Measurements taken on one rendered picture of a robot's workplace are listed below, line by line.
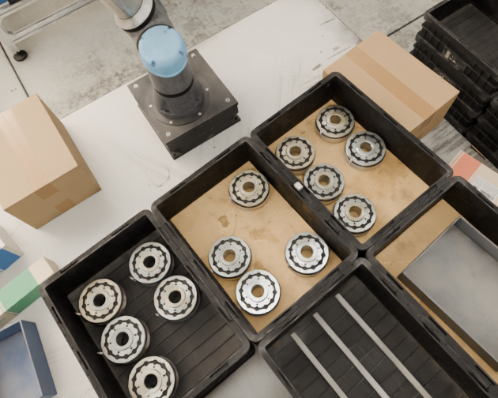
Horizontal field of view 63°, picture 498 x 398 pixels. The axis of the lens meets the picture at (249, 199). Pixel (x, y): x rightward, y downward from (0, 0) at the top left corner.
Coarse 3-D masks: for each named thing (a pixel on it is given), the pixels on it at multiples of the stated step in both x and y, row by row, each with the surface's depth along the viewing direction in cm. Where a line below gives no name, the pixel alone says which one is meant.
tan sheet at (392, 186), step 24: (312, 120) 114; (312, 144) 111; (336, 144) 110; (384, 168) 106; (408, 168) 106; (360, 192) 104; (384, 192) 104; (408, 192) 103; (384, 216) 101; (360, 240) 99
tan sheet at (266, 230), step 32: (224, 192) 107; (192, 224) 104; (224, 224) 104; (256, 224) 103; (288, 224) 102; (256, 256) 100; (224, 288) 97; (256, 288) 97; (288, 288) 96; (256, 320) 94
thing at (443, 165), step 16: (304, 96) 105; (384, 112) 101; (256, 128) 102; (400, 128) 99; (416, 144) 97; (288, 176) 96; (448, 176) 93; (304, 192) 95; (432, 192) 92; (320, 208) 93; (336, 224) 91; (352, 240) 91; (368, 240) 89
